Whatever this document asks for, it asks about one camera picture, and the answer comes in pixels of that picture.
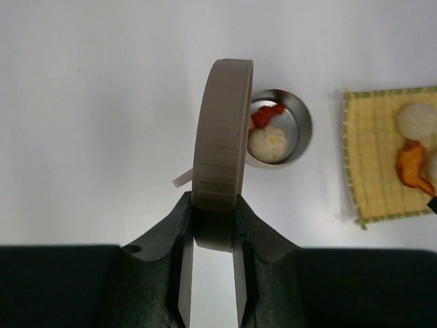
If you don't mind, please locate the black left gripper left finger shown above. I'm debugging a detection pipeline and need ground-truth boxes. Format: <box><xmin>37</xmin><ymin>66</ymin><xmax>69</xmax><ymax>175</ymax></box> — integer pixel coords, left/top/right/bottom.
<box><xmin>1</xmin><ymin>192</ymin><xmax>193</xmax><ymax>327</ymax></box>

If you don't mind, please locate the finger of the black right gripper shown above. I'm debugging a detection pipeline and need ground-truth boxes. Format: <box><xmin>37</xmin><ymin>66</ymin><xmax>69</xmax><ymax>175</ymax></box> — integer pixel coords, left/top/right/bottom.
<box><xmin>427</xmin><ymin>197</ymin><xmax>437</xmax><ymax>214</ymax></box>

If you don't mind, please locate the round brown lunch box lid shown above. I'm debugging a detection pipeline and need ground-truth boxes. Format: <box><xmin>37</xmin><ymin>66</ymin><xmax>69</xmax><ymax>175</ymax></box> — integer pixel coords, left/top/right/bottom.
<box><xmin>173</xmin><ymin>59</ymin><xmax>253</xmax><ymax>252</ymax></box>

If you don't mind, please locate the yellow bamboo mat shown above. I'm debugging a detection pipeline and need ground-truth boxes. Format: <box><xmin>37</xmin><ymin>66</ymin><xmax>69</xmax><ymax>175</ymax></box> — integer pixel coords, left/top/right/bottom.
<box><xmin>341</xmin><ymin>86</ymin><xmax>436</xmax><ymax>229</ymax></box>

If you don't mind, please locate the brown chicken drumstick toy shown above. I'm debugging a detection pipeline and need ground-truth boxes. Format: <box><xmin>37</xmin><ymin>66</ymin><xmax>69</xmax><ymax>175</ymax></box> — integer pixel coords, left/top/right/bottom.
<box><xmin>249</xmin><ymin>105</ymin><xmax>285</xmax><ymax>131</ymax></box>

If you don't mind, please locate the white steamed bun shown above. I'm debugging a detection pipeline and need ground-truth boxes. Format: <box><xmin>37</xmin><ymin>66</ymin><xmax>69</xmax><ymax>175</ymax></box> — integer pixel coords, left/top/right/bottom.
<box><xmin>396</xmin><ymin>103</ymin><xmax>436</xmax><ymax>141</ymax></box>
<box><xmin>247</xmin><ymin>124</ymin><xmax>288</xmax><ymax>164</ymax></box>

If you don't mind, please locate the round metal lunch box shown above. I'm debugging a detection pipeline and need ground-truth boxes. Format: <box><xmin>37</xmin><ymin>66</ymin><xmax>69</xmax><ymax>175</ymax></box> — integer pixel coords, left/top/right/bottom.
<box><xmin>246</xmin><ymin>89</ymin><xmax>313</xmax><ymax>169</ymax></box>

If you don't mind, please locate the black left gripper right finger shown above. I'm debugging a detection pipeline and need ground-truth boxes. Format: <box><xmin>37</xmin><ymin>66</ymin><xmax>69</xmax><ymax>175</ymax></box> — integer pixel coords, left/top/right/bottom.
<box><xmin>233</xmin><ymin>197</ymin><xmax>436</xmax><ymax>327</ymax></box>

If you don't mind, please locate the orange pumpkin slice toy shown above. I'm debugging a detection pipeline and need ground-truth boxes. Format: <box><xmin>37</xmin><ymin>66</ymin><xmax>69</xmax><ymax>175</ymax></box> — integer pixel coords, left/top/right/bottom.
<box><xmin>395</xmin><ymin>140</ymin><xmax>436</xmax><ymax>197</ymax></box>

